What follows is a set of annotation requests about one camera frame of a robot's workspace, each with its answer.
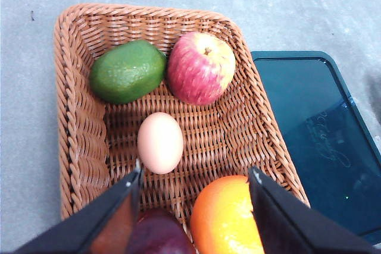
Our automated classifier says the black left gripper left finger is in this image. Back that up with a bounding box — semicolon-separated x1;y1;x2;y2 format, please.
13;160;142;254

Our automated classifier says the dark blue rectangular tray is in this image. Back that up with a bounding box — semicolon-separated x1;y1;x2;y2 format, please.
252;51;381;244

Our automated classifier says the dark purple fruit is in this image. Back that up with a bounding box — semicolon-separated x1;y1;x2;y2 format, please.
129;208;196;254

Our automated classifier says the beige egg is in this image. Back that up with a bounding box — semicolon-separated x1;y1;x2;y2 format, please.
137;112;184;175

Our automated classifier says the orange fruit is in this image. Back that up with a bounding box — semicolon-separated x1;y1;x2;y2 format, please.
190;175;266;254

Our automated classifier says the red yellow apple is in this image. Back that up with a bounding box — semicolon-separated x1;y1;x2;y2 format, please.
167;32;236;106

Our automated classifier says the green avocado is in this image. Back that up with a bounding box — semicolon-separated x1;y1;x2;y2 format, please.
89;40;167;105

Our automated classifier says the brown wicker basket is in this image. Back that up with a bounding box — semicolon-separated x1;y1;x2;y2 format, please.
54;4;310;225

